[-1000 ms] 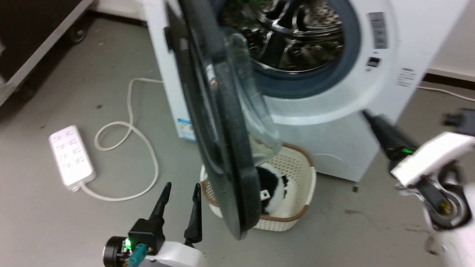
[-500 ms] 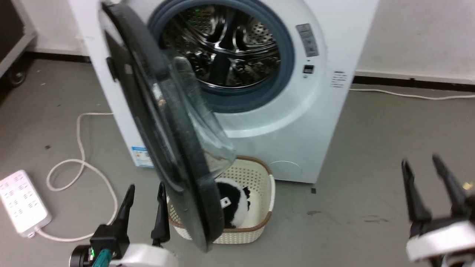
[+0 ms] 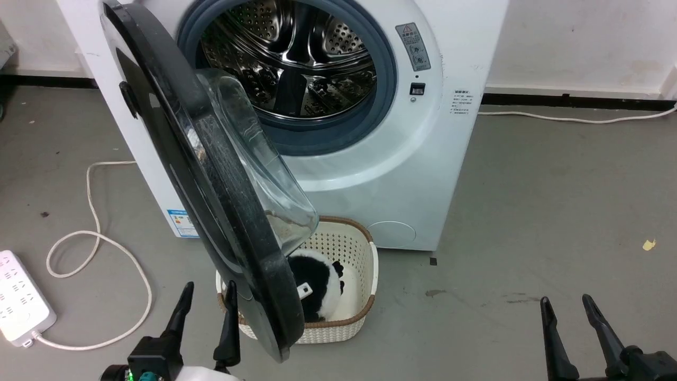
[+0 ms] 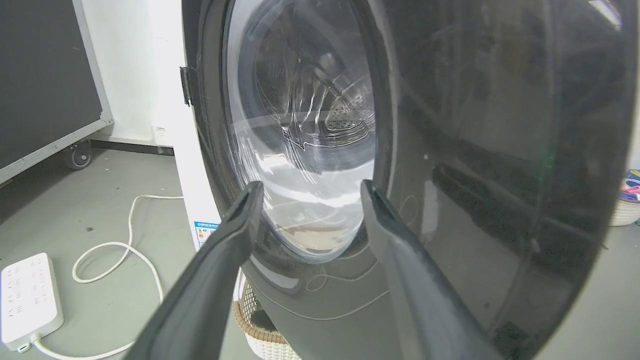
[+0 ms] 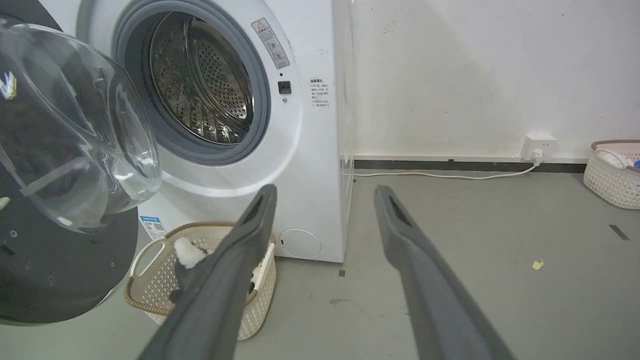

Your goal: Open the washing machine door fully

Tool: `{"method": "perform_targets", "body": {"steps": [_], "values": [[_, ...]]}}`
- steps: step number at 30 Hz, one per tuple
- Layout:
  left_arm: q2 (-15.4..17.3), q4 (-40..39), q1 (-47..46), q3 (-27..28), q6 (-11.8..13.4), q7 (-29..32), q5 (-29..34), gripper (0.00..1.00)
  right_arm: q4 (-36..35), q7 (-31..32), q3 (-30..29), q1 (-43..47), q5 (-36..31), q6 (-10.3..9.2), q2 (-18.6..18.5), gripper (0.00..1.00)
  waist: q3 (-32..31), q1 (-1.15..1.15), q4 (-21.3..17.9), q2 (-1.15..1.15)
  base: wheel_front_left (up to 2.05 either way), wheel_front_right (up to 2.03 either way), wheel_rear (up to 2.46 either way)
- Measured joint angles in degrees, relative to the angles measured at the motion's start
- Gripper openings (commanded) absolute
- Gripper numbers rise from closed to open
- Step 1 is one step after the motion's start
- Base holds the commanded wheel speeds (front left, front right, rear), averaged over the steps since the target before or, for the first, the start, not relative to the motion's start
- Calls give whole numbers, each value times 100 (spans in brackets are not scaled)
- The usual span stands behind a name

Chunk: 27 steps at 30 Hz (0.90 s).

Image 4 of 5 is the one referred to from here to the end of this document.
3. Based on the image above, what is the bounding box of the white power cable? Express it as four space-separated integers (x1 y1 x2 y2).
31 194 185 360

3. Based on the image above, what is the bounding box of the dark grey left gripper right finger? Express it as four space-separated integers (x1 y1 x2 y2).
360 179 501 360

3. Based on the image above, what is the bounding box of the white power strip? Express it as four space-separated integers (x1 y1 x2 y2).
0 252 65 354

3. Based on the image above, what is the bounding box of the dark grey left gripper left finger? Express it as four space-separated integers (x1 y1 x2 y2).
124 181 265 360

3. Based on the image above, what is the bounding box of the black round washing machine door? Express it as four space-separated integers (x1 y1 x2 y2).
181 0 640 360

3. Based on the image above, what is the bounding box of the white woven laundry basket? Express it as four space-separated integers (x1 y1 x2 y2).
232 283 303 360

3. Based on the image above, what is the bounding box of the blue energy label sticker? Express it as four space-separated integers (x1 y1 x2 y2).
193 221 221 250

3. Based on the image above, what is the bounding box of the black flight case with wheels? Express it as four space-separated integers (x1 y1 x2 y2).
0 0 114 187

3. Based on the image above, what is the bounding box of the white basket with colourful toys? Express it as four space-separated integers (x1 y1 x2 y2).
609 169 640 227

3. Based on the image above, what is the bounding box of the white washing machine body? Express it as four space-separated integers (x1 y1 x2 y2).
148 0 247 303

